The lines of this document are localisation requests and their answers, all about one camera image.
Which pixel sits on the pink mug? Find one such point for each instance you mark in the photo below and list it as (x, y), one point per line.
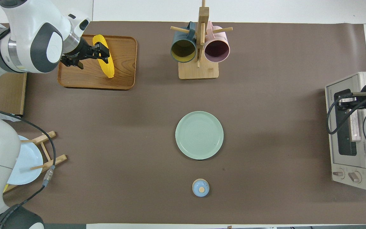
(217, 51)

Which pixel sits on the wooden mug tree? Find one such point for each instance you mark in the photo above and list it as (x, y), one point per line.
(199, 71)

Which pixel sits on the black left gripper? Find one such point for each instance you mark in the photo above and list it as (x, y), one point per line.
(76, 54)

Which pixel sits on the pale green plate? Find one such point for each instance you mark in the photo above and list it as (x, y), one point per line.
(199, 135)

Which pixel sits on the yellow corn cob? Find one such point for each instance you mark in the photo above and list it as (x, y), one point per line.
(106, 68)

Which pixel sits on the wooden plate rack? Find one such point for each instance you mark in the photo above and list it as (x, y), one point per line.
(51, 160)

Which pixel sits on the small blue lid cork knob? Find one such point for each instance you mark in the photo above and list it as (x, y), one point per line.
(200, 188)

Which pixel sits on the beige toaster oven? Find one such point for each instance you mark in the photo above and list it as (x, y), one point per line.
(345, 176)

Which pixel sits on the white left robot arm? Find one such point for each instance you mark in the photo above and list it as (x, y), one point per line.
(27, 31)

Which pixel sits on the dark wooden board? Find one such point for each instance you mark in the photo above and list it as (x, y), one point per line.
(10, 93)

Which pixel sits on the dark blue mug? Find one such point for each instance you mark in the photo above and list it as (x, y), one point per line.
(183, 51)

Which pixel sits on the brown wooden tray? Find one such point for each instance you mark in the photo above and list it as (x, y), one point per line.
(119, 63)

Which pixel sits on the light blue plate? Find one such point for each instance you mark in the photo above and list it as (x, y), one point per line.
(29, 162)

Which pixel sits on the toaster oven glass door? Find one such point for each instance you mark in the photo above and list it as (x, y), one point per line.
(345, 143)

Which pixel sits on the brown table mat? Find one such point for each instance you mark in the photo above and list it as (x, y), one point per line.
(265, 111)

